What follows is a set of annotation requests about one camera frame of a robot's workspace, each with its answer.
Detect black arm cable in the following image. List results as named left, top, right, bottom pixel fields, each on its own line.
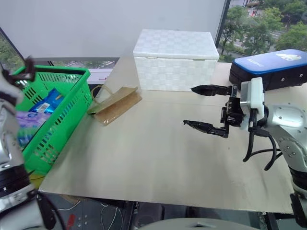
left=35, top=191, right=67, bottom=230
left=242, top=115, right=284, bottom=171

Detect grey rounded shape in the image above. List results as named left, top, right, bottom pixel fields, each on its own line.
left=141, top=217, right=218, bottom=230

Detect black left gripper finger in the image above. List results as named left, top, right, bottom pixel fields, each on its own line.
left=24, top=55, right=35, bottom=73
left=8, top=71, right=35, bottom=82

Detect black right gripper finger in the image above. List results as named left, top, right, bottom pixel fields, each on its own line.
left=191, top=84, right=233, bottom=97
left=183, top=119, right=230, bottom=139

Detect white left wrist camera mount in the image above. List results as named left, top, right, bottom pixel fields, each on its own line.
left=0, top=68, right=25, bottom=104

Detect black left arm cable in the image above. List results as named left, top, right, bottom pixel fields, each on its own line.
left=35, top=191, right=67, bottom=230

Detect yellow object under basket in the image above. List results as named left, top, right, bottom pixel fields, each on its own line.
left=28, top=170, right=45, bottom=182

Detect blue snack packet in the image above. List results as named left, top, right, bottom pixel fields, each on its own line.
left=14, top=111, right=53, bottom=150

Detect thin white wire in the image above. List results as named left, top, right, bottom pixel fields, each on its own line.
left=100, top=203, right=123, bottom=227

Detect white woven lidded box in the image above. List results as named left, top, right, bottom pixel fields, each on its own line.
left=132, top=28, right=220, bottom=92

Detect green plastic shopping basket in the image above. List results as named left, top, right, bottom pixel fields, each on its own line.
left=13, top=65, right=94, bottom=176

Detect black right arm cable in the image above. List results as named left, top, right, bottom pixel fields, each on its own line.
left=242, top=115, right=284, bottom=171

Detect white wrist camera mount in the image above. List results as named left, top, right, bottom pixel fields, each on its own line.
left=239, top=77, right=265, bottom=132
left=0, top=68, right=25, bottom=104

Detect green trees outside window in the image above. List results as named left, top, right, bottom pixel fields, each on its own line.
left=219, top=0, right=307, bottom=63

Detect black window frame post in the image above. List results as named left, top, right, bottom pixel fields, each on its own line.
left=214, top=0, right=232, bottom=50

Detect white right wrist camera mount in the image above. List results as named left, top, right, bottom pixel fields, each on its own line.
left=239, top=77, right=265, bottom=132

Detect blue and black zipper case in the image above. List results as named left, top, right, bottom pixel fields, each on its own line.
left=228, top=49, right=307, bottom=92

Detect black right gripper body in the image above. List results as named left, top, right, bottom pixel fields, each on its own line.
left=220, top=85, right=247, bottom=128

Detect brown paper bag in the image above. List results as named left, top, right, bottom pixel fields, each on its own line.
left=86, top=85, right=143, bottom=127

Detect blue snack package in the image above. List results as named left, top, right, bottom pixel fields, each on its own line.
left=28, top=88, right=67, bottom=115

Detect dark box with red sticker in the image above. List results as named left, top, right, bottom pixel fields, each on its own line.
left=54, top=197, right=129, bottom=230

